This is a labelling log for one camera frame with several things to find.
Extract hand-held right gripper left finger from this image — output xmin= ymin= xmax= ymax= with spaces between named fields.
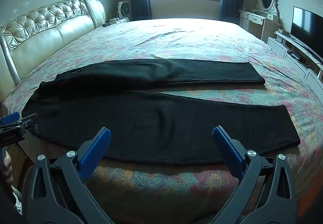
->
xmin=22 ymin=127 xmax=119 ymax=224

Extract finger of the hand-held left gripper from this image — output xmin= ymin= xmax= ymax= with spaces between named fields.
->
xmin=0 ymin=114 xmax=36 ymax=137
xmin=0 ymin=111 xmax=20 ymax=126

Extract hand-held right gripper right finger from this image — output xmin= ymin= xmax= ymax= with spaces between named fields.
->
xmin=209 ymin=125 xmax=298 ymax=224

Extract black pants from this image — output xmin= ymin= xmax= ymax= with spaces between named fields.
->
xmin=21 ymin=59 xmax=301 ymax=165

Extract person's left hand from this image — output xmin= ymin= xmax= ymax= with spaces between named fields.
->
xmin=1 ymin=155 xmax=14 ymax=185

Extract beige tufted leather headboard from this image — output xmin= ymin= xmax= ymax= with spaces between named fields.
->
xmin=0 ymin=0 xmax=106 ymax=103

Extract white television stand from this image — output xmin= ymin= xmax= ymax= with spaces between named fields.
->
xmin=267 ymin=29 xmax=323 ymax=93

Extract bed with floral bedspread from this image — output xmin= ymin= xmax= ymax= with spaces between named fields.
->
xmin=2 ymin=18 xmax=323 ymax=224

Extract cream dressing table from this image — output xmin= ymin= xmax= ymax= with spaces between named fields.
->
xmin=239 ymin=8 xmax=281 ymax=43

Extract white fan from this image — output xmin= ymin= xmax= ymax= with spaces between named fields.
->
xmin=117 ymin=1 xmax=132 ymax=19

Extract black flat television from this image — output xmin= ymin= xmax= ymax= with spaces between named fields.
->
xmin=290 ymin=6 xmax=323 ymax=60

